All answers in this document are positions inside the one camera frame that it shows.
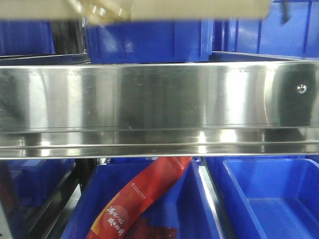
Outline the red snack bag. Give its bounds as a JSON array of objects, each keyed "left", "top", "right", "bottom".
[{"left": 86, "top": 156, "right": 192, "bottom": 239}]

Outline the blue bin lower middle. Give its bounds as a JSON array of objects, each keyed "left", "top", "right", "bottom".
[{"left": 61, "top": 161, "right": 220, "bottom": 239}]

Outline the blue bin lower left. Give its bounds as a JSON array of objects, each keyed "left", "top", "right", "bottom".
[{"left": 8, "top": 159, "right": 75, "bottom": 207}]

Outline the blue bin lower right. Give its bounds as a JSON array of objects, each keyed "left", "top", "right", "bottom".
[{"left": 206, "top": 157, "right": 319, "bottom": 239}]

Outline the stainless steel shelf rail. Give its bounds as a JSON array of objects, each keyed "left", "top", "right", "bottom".
[{"left": 0, "top": 61, "right": 319, "bottom": 159}]

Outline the blue bin upper right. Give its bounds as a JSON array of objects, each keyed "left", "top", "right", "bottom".
[{"left": 213, "top": 0, "right": 319, "bottom": 58}]

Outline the blue bin upper left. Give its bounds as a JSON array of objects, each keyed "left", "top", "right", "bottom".
[{"left": 0, "top": 20, "right": 55, "bottom": 56}]

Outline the silver shelf screw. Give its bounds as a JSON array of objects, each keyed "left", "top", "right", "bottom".
[{"left": 296, "top": 84, "right": 307, "bottom": 94}]

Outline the brown cardboard carton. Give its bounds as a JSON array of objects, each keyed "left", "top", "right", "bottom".
[{"left": 0, "top": 0, "right": 271, "bottom": 24}]

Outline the blue bin upper middle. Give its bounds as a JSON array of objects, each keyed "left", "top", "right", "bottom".
[{"left": 86, "top": 20, "right": 214, "bottom": 64}]

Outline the blue bin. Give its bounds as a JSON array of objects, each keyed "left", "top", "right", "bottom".
[
  {"left": 206, "top": 157, "right": 319, "bottom": 239},
  {"left": 0, "top": 20, "right": 55, "bottom": 56},
  {"left": 86, "top": 20, "right": 214, "bottom": 64},
  {"left": 8, "top": 159, "right": 75, "bottom": 207},
  {"left": 61, "top": 161, "right": 220, "bottom": 239},
  {"left": 213, "top": 0, "right": 319, "bottom": 58}
]

